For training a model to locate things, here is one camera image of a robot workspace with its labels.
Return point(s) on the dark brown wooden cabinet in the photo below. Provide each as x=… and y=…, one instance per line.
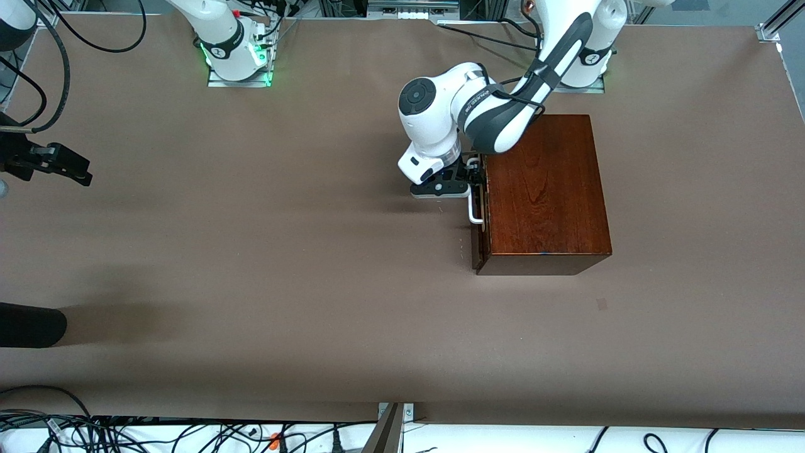
x=547, y=201

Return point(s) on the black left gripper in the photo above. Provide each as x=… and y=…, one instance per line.
x=466, y=168

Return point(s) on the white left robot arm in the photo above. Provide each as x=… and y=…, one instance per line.
x=434, y=119

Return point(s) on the aluminium frame post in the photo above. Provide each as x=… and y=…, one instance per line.
x=387, y=434

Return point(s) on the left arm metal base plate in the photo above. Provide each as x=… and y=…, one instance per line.
x=569, y=90

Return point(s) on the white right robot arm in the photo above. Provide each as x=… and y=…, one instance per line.
x=220, y=38

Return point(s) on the black cylindrical object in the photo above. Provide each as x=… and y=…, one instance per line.
x=31, y=324

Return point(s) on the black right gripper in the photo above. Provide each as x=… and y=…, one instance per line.
x=17, y=162

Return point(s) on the white power strip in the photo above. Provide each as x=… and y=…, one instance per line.
x=412, y=12

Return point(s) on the aluminium corner profile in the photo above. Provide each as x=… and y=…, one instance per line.
x=768, y=31

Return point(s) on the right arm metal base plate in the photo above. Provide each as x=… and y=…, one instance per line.
x=217, y=82

